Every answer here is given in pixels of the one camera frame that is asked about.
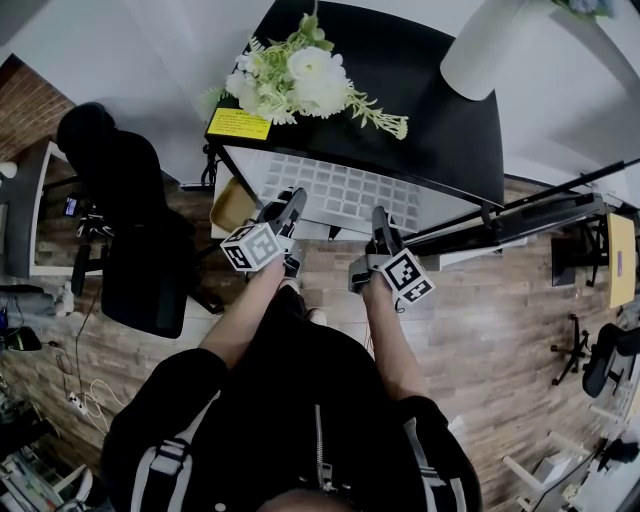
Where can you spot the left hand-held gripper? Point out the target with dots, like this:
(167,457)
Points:
(255,247)

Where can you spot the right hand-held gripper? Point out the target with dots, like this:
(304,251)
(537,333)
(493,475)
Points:
(407,275)

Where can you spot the white wire grid rack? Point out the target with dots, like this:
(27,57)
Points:
(320,186)

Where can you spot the black cabinet with white interior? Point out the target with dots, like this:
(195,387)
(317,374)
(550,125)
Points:
(425,100)

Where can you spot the person's left forearm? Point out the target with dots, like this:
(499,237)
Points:
(240,325)

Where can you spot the person's right forearm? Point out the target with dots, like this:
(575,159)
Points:
(395,350)

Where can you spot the person's white shoe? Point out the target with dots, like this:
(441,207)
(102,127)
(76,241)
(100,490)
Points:
(317,317)
(291,285)

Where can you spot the yellow sticker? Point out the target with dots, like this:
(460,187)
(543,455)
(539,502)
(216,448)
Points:
(237,125)

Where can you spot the black office chair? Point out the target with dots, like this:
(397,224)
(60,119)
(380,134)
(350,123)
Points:
(135,225)
(602,360)

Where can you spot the white flower bouquet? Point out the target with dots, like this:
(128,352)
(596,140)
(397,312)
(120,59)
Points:
(315,75)

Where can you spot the person's black clothing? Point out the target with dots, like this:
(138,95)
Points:
(300,400)

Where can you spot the white paper scrap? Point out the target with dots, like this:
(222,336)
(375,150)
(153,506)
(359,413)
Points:
(456,425)

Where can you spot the black device with lit screen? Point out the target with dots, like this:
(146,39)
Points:
(71,206)

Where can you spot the white vase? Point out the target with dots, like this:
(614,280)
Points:
(480,50)

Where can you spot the yellow table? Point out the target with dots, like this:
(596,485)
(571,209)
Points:
(620,260)

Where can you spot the white board on black stand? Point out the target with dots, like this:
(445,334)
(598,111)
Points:
(625,190)

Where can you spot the white wooden chair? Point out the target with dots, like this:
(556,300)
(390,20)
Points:
(525,475)

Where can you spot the white power strip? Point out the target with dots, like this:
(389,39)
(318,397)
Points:
(77,404)

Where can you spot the dark desk with white frame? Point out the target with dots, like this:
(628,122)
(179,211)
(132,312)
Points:
(20,225)

